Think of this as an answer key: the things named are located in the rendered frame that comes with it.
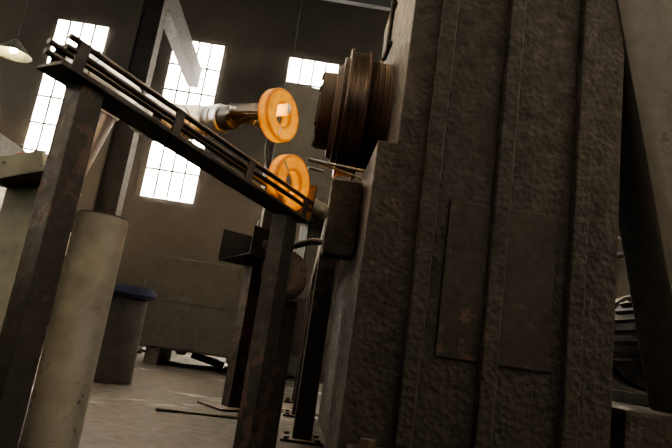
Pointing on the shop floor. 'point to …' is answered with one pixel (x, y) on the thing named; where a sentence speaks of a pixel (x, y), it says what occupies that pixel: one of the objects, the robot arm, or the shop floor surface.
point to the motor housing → (298, 274)
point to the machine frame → (487, 211)
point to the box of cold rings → (190, 308)
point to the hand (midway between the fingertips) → (279, 110)
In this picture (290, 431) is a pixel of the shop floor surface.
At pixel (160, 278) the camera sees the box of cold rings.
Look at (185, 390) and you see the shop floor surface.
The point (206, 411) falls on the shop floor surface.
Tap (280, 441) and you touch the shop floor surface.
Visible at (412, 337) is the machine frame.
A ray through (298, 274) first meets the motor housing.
